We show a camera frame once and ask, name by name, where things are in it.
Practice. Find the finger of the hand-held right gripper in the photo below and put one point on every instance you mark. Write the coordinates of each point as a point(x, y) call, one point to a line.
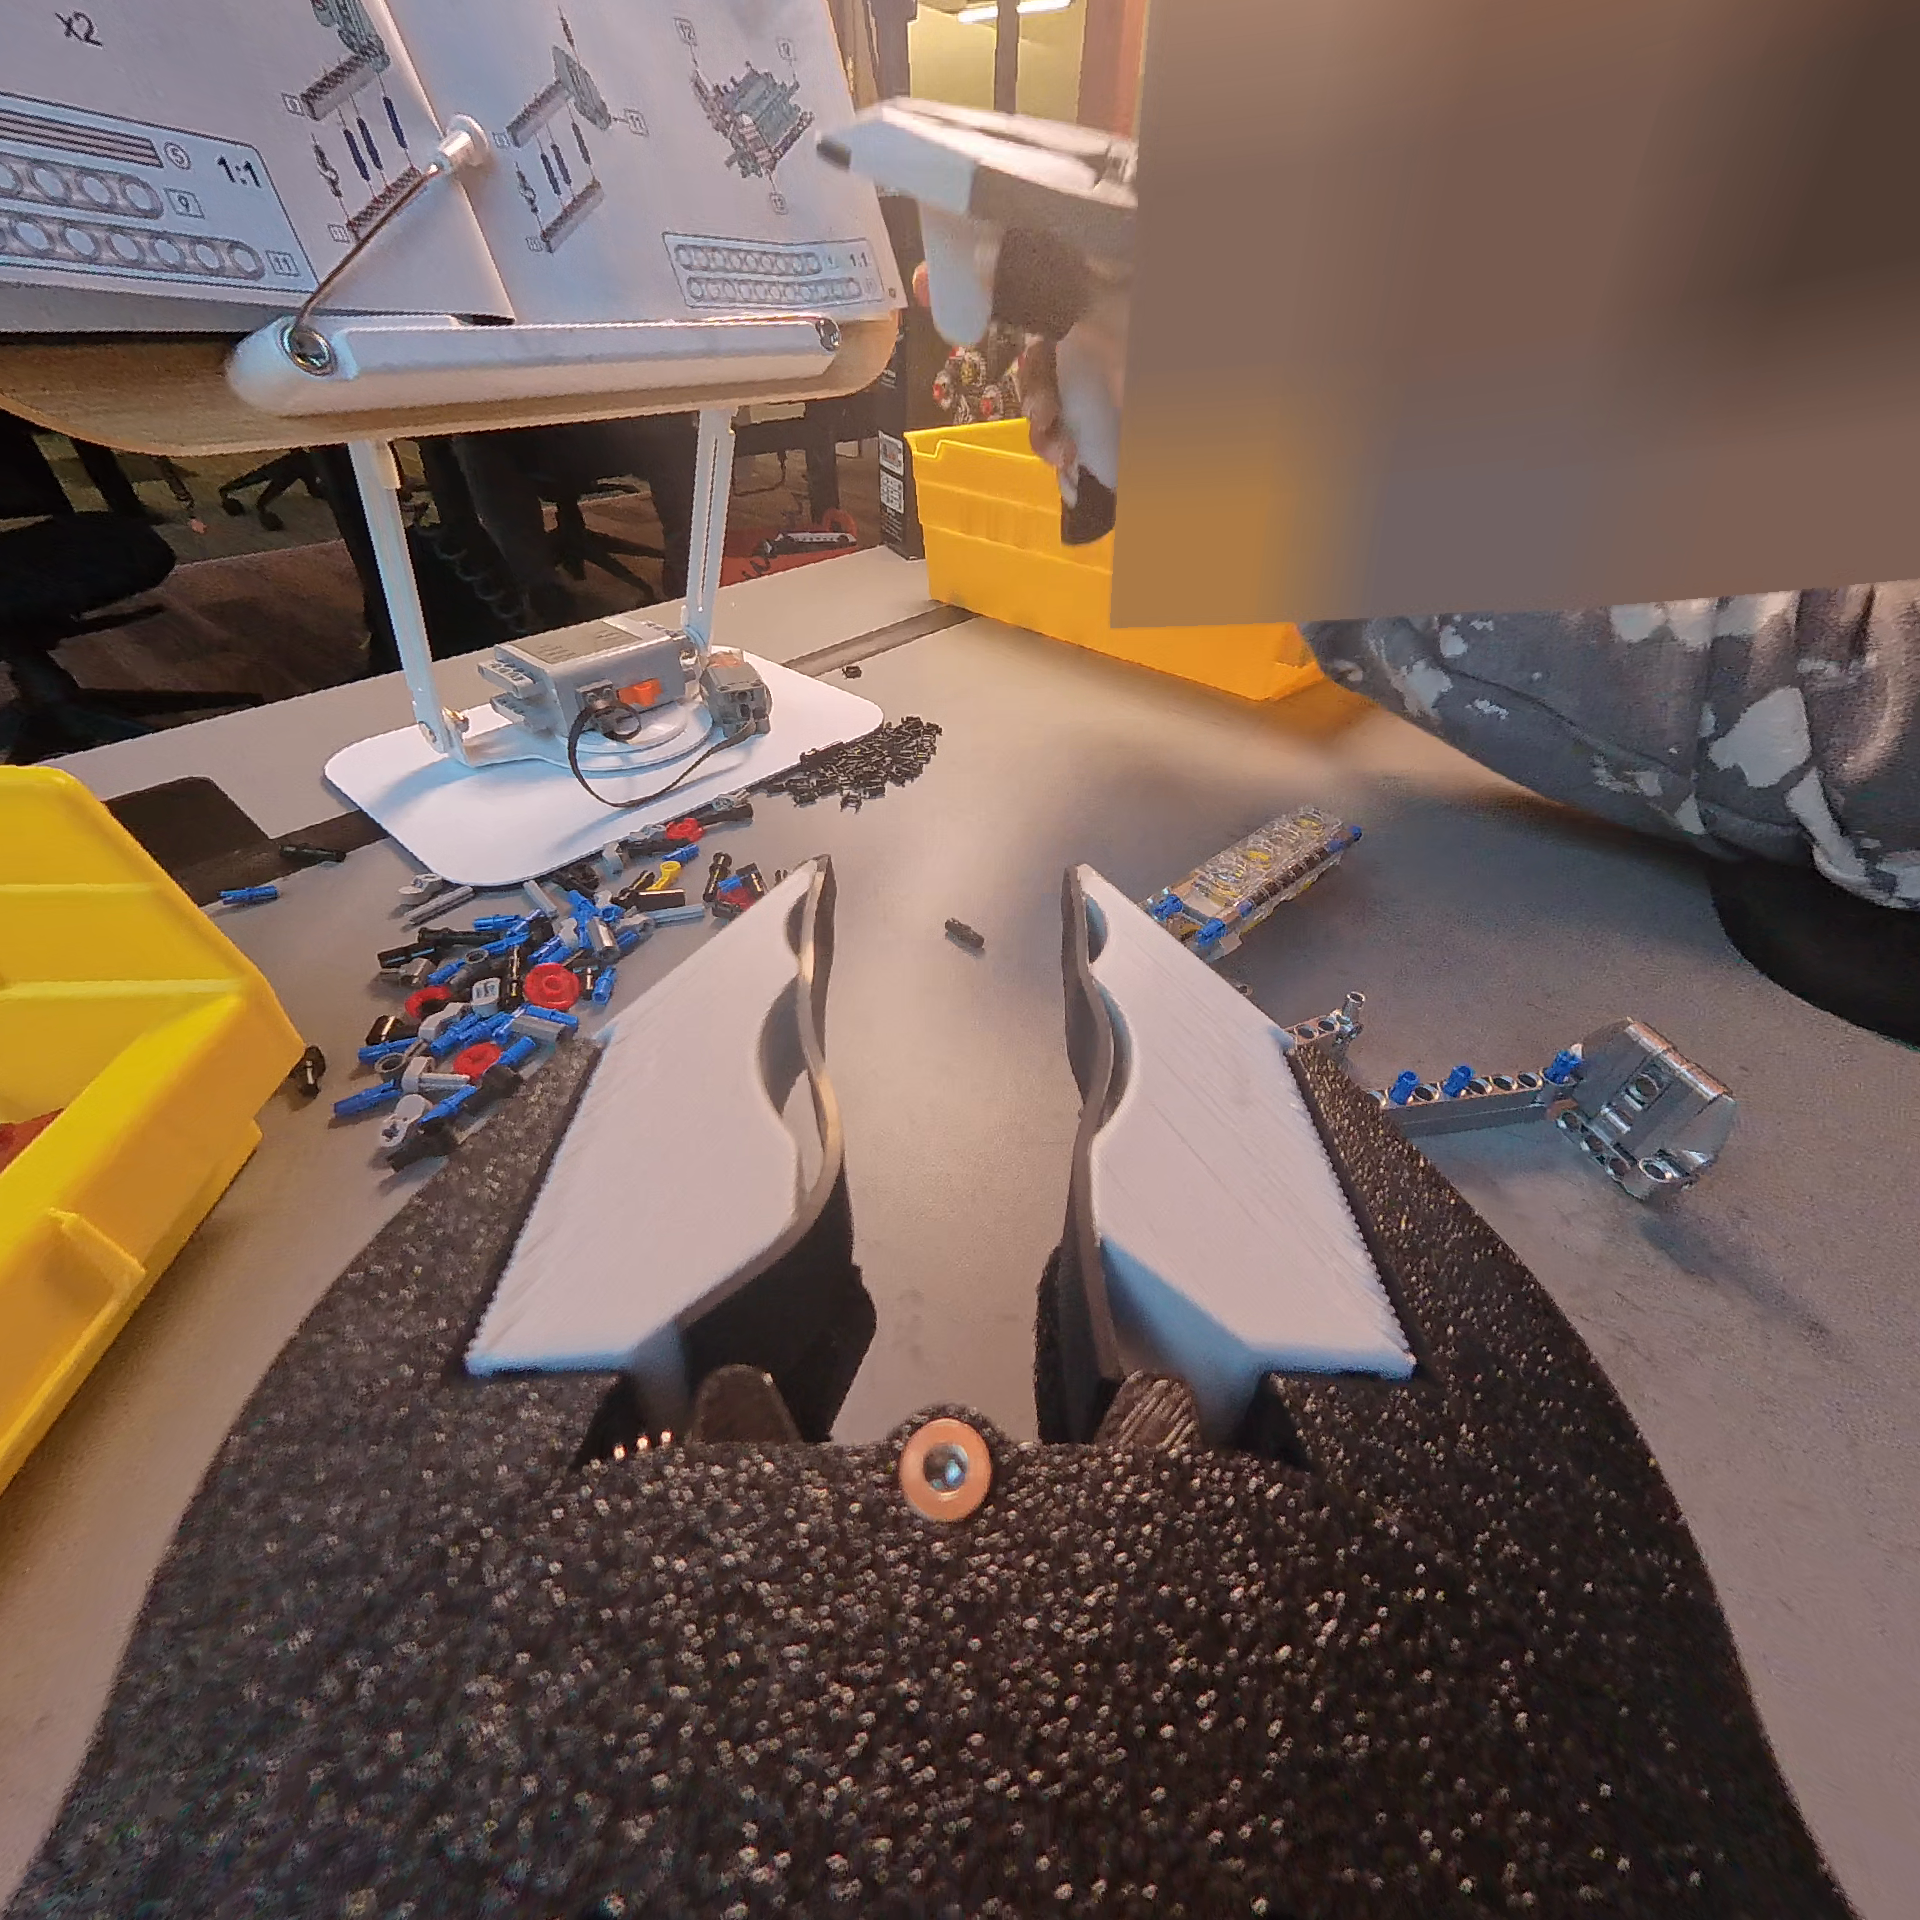
point(916, 159)

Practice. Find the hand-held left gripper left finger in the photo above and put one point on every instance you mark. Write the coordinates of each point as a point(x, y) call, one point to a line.
point(659, 1183)

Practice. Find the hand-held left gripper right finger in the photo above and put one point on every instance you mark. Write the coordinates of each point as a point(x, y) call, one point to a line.
point(1245, 1199)

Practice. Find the grey holed beam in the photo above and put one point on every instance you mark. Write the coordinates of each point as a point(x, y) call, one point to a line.
point(1313, 1031)

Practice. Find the long grey beam panel assembly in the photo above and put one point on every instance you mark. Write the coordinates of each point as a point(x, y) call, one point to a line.
point(1499, 1102)

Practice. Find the grey desk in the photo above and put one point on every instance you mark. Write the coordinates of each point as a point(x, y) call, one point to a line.
point(1499, 1353)

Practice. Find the person's right hand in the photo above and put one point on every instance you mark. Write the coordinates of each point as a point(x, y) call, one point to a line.
point(1042, 404)

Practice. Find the yellow plastic bin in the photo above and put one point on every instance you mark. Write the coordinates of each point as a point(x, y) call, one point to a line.
point(1022, 569)

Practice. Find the pile of colourful toy pieces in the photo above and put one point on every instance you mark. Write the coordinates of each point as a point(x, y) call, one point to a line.
point(494, 991)

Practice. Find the short black toy connector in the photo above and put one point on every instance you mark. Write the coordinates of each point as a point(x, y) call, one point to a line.
point(310, 1068)

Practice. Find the pile of black toy pieces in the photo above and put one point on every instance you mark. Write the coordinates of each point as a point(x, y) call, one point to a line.
point(852, 753)

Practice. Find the white base with battery box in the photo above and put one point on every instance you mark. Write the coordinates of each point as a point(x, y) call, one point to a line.
point(481, 826)

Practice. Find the small grey motor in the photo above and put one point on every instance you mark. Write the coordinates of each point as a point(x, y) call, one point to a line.
point(736, 692)

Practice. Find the yellow printed toy box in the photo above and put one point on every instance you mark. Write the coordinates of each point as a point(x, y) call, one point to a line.
point(120, 1082)

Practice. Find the open toy instruction booklet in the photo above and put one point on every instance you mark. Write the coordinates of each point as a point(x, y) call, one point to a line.
point(223, 86)

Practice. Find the black office chair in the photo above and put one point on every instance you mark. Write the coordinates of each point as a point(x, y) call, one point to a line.
point(72, 583)

